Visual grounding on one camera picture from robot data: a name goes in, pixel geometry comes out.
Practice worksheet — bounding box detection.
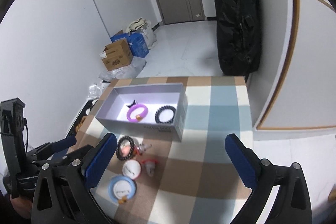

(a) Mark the beige tote bag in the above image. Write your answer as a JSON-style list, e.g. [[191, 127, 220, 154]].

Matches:
[[125, 18, 157, 50]]

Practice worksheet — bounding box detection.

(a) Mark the red clear hair clip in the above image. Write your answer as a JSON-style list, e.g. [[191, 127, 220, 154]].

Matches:
[[142, 159, 158, 177]]

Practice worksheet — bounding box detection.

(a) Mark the silver plastic bag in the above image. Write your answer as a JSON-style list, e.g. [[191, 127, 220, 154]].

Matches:
[[88, 82, 110, 100]]

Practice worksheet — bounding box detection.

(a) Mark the checkered table cloth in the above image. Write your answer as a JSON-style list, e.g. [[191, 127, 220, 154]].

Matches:
[[76, 77, 253, 223]]

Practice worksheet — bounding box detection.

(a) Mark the black backpack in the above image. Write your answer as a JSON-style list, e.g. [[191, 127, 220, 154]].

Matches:
[[215, 0, 262, 76]]

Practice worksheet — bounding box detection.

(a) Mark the grey plastic parcel bag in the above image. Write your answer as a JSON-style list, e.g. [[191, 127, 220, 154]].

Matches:
[[98, 57, 146, 83]]

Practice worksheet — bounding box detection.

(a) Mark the tan boot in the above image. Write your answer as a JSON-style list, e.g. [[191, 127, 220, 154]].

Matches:
[[75, 115, 87, 133]]

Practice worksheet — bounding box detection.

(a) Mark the black bead bracelet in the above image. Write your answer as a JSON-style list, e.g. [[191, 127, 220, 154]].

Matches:
[[115, 135, 137, 162]]

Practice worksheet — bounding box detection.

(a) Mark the left hand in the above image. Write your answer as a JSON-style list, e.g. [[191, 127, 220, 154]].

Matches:
[[10, 196, 33, 219]]

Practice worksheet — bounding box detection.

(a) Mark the grey cardboard box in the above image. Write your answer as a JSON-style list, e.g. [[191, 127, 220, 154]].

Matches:
[[96, 83, 187, 141]]

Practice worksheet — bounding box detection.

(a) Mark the black spiral bracelet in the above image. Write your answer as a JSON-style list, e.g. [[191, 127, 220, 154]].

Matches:
[[154, 105, 177, 125]]

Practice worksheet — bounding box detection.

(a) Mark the white round badge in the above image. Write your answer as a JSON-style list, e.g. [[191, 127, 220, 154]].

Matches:
[[122, 160, 142, 180]]

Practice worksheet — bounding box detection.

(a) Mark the black white sneaker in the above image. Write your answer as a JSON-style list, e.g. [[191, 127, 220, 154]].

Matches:
[[84, 99, 98, 115]]

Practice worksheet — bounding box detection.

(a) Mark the brown cardboard box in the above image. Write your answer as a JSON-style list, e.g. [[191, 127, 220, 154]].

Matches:
[[99, 39, 133, 71]]

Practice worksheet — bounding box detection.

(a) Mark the small red clear charm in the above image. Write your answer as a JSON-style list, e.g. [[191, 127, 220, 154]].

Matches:
[[136, 143, 152, 155]]

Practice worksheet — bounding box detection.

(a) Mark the purple ring bracelet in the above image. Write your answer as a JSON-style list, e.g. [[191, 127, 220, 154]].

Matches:
[[126, 99, 149, 123]]

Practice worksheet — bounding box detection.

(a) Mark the blue ring bracelet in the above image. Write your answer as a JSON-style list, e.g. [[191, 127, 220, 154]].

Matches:
[[108, 175, 138, 205]]

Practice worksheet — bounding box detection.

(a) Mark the blue cardboard box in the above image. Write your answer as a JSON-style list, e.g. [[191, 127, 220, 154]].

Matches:
[[110, 32, 149, 58]]

